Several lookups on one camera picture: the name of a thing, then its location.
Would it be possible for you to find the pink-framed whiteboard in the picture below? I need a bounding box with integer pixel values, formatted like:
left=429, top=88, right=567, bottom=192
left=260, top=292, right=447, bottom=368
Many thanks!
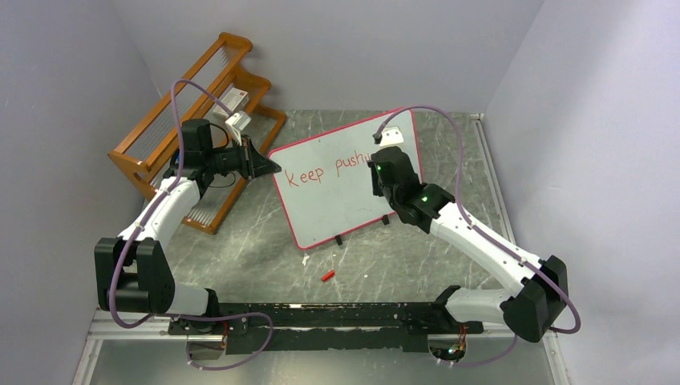
left=268, top=112, right=393, bottom=250

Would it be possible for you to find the orange wooden rack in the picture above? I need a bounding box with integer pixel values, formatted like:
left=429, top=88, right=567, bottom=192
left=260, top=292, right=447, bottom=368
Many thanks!
left=107, top=32, right=288, bottom=235

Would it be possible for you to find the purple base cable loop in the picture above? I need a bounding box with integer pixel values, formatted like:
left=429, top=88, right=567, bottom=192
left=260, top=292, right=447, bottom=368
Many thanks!
left=185, top=312, right=274, bottom=372

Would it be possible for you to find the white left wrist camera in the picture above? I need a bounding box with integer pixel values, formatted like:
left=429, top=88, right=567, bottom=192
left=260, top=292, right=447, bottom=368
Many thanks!
left=225, top=111, right=252, bottom=136

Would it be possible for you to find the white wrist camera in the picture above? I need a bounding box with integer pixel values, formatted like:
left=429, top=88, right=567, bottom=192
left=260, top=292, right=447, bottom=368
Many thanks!
left=379, top=126, right=405, bottom=148
left=225, top=111, right=252, bottom=136

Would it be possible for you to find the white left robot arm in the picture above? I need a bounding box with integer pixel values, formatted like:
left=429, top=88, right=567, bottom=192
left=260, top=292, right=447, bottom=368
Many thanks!
left=94, top=119, right=281, bottom=334

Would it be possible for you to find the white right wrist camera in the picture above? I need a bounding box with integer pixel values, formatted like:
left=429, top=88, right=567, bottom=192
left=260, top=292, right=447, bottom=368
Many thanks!
left=379, top=126, right=405, bottom=148

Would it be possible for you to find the aluminium frame rail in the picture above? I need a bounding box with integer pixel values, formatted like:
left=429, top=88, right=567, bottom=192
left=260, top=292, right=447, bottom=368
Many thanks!
left=469, top=113, right=572, bottom=384

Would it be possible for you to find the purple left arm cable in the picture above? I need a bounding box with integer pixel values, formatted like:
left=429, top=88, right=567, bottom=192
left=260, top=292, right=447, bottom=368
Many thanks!
left=107, top=79, right=235, bottom=330

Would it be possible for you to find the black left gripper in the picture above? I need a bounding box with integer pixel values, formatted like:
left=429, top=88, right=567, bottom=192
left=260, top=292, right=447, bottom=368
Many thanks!
left=206, top=136, right=281, bottom=181

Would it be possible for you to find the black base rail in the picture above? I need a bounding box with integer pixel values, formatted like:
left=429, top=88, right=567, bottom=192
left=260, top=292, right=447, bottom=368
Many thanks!
left=168, top=302, right=484, bottom=355

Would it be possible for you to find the red marker cap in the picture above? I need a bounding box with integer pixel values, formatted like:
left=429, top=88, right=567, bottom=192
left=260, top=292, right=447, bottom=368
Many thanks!
left=321, top=269, right=335, bottom=282

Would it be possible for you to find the white red box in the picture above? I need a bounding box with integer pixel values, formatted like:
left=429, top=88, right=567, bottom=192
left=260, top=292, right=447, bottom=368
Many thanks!
left=212, top=87, right=249, bottom=120

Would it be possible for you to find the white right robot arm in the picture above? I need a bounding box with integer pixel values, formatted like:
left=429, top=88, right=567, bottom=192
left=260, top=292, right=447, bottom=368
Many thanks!
left=369, top=147, right=569, bottom=342

